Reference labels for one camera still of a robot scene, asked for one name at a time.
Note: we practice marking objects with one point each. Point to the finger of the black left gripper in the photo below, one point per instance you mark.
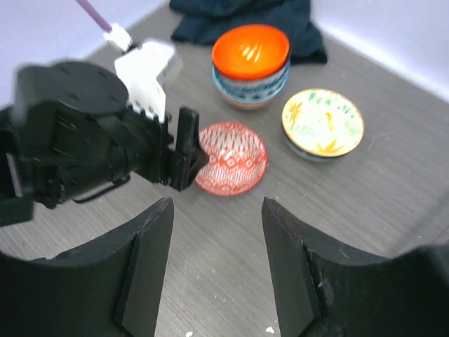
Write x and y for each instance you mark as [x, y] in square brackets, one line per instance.
[190, 157]

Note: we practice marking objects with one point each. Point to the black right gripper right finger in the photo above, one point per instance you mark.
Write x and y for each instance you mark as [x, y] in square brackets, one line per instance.
[324, 287]

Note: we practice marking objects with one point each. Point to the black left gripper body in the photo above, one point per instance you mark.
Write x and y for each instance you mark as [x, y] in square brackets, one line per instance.
[71, 134]

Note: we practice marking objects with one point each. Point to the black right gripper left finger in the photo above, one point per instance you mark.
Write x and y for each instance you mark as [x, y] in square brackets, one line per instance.
[109, 286]

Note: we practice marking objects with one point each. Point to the blue zigzag back bowl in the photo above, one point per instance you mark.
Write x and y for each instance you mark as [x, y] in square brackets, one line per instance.
[237, 159]

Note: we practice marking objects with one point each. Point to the blue white floral bowl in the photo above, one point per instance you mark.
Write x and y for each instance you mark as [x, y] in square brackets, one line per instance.
[258, 90]

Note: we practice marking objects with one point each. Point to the plain orange bowl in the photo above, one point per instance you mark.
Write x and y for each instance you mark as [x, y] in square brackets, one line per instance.
[251, 51]

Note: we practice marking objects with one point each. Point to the orange floral back bowl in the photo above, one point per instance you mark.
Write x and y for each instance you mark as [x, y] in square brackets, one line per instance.
[321, 124]

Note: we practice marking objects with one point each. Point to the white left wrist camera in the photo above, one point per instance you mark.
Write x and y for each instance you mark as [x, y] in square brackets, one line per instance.
[145, 69]

